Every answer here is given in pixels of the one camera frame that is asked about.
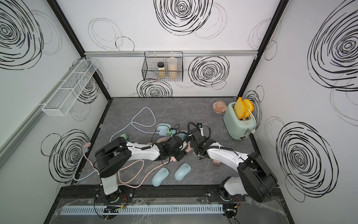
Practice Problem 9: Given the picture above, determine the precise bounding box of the pink charger plug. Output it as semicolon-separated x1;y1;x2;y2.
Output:
213;160;221;167

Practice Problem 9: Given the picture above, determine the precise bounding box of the light blue mouse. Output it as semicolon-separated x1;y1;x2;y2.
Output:
152;168;169;187
174;163;192;181

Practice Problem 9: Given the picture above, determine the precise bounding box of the green charger plug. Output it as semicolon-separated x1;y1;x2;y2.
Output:
120;133;130;141

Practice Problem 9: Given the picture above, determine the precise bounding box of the pink power strip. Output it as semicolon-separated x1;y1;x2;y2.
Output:
171;146;193;162

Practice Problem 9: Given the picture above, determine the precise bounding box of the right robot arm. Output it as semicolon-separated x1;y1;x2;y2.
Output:
187;122;278;203

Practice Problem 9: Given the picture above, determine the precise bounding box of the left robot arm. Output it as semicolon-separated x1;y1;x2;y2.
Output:
93;135;187;196

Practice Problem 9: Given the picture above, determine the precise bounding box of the blue mouse behind strip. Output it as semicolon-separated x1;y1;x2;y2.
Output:
156;123;171;132

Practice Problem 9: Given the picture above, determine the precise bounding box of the blue power strip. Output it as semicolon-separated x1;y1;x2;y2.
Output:
158;129;177;137

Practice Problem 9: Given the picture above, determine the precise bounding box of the mint green toaster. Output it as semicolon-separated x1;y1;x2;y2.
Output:
223;102;256;140

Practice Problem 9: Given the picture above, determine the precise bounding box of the pink glass bowl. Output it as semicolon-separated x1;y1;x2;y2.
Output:
213;100;227;114

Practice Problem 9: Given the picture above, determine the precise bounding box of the yellow toast slice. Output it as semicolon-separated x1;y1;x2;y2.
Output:
234;97;255;120

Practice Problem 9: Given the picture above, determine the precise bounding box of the brown lid spice jar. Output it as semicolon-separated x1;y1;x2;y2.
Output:
157;62;166;79

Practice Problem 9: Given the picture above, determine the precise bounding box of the white lid tall jar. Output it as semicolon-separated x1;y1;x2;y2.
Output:
167;57;178;81

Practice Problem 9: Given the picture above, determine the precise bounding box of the pink power cable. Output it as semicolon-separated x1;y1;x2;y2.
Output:
82;142;168;189

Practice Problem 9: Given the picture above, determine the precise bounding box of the grey cable duct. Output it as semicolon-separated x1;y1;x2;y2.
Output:
60;204;224;216

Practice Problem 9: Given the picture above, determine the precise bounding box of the black wire basket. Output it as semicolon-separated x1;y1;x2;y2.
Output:
141;51;184;82

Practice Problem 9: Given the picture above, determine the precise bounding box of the white wire shelf basket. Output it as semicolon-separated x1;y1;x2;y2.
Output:
42;59;98;116

